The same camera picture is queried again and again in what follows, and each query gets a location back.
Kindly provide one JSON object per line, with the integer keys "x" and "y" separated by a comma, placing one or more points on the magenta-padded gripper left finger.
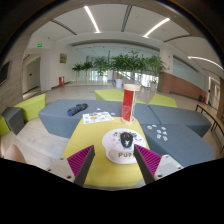
{"x": 80, "y": 161}

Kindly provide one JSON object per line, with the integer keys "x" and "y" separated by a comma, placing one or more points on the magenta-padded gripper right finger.
{"x": 150, "y": 160}

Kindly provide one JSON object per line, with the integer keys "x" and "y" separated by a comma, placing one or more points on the black computer mouse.
{"x": 126, "y": 140}

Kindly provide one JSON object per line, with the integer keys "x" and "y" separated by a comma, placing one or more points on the white printed round mouse pad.
{"x": 113, "y": 146}

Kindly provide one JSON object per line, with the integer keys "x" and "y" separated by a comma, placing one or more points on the scattered small stickers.
{"x": 159, "y": 131}

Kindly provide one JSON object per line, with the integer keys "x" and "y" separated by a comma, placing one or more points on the white sticker sheet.
{"x": 97, "y": 117}

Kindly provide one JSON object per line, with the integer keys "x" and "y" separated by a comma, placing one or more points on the long grey upholstered bench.
{"x": 55, "y": 118}

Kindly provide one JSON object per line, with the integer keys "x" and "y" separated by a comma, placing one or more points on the folded dark blue umbrella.
{"x": 77, "y": 109}

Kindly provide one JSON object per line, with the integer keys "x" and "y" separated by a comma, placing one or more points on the red cylinder with wooden ends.
{"x": 128, "y": 105}

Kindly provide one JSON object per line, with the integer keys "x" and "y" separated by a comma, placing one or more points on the lime green upholstered bench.
{"x": 163, "y": 101}
{"x": 108, "y": 95}

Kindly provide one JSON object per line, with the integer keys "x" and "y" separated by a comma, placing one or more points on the beige rounded chair back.
{"x": 15, "y": 155}

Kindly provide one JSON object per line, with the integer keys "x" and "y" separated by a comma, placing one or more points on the lime green bench with backrest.
{"x": 33, "y": 106}

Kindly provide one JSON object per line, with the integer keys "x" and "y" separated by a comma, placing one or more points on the grey upholstered cube seat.
{"x": 13, "y": 120}

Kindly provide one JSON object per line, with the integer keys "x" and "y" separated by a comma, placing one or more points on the red fire extinguisher cabinet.
{"x": 61, "y": 81}

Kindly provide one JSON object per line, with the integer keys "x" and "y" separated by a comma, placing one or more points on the row of potted green plants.
{"x": 123, "y": 63}

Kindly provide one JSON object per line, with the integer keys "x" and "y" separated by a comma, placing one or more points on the green exit sign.
{"x": 34, "y": 60}
{"x": 39, "y": 45}

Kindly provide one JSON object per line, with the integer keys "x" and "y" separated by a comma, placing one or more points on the ceiling strip lights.
{"x": 91, "y": 18}

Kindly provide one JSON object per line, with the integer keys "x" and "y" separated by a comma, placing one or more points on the brown wall plaque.
{"x": 63, "y": 58}

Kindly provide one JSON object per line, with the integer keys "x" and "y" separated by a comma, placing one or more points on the black wall screen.
{"x": 4, "y": 73}

